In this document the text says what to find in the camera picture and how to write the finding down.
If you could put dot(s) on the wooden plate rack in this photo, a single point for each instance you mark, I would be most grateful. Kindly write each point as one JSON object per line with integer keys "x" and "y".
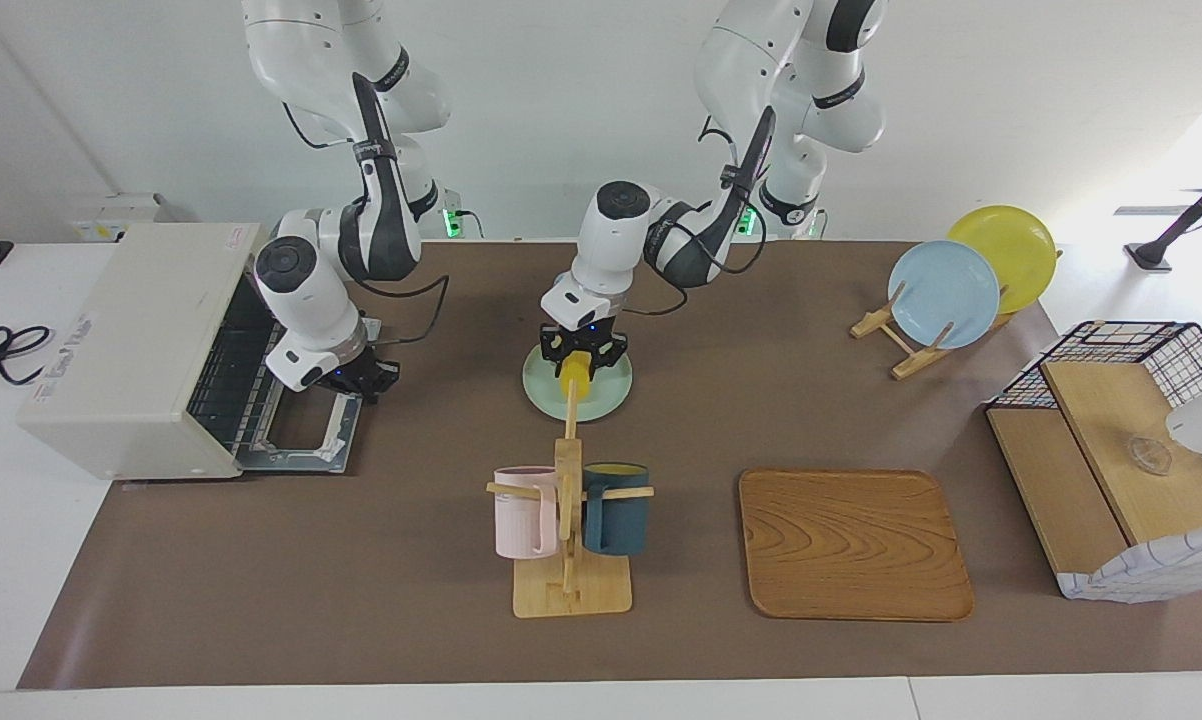
{"x": 911, "y": 362}

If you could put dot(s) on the wooden shelf unit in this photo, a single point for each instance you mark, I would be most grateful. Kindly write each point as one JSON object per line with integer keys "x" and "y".
{"x": 1201, "y": 350}

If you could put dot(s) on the wooden mug tree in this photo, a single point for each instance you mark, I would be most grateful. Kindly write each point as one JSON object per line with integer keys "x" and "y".
{"x": 568, "y": 590}

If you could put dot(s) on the yellow plate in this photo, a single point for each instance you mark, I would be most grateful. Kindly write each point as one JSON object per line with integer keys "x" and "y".
{"x": 1016, "y": 250}

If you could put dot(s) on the brown table mat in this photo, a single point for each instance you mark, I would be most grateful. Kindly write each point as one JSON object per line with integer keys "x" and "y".
{"x": 381, "y": 560}

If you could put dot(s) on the glass oven door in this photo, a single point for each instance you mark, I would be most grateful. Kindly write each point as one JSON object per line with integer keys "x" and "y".
{"x": 346, "y": 425}

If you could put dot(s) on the yellow corn cob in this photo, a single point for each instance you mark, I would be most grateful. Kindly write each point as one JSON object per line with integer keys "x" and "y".
{"x": 576, "y": 378}

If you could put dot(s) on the light blue plate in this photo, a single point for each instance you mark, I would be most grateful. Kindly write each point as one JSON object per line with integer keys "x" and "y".
{"x": 946, "y": 295}

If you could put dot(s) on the pale green plate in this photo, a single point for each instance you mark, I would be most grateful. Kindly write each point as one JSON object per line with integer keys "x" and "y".
{"x": 611, "y": 390}

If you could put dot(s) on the black stand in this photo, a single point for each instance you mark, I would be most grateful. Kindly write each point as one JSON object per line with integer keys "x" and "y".
{"x": 1176, "y": 230}

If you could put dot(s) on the dark blue mug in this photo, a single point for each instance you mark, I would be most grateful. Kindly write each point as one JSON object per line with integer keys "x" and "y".
{"x": 621, "y": 520}

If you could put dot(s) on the pink mug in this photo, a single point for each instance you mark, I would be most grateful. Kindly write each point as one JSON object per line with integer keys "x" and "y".
{"x": 521, "y": 515}

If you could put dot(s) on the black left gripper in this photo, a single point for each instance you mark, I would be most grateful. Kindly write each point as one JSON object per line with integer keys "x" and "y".
{"x": 586, "y": 338}

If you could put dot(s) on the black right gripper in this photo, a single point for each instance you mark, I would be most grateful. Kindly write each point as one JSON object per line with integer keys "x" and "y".
{"x": 361, "y": 372}

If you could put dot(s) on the brown wooden tray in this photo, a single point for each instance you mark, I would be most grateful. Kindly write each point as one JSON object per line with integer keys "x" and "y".
{"x": 851, "y": 545}

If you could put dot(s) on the small clear glass dish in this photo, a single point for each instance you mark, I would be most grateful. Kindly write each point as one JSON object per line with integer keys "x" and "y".
{"x": 1149, "y": 456}

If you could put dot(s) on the white checked cloth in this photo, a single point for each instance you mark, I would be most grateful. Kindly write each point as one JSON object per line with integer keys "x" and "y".
{"x": 1161, "y": 570}

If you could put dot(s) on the beige toaster oven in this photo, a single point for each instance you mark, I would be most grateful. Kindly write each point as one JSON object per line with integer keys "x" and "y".
{"x": 111, "y": 350}

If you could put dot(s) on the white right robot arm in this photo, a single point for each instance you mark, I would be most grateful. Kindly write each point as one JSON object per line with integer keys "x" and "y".
{"x": 311, "y": 290}

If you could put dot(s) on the white power box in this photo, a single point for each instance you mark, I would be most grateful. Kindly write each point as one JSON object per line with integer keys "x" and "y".
{"x": 111, "y": 215}

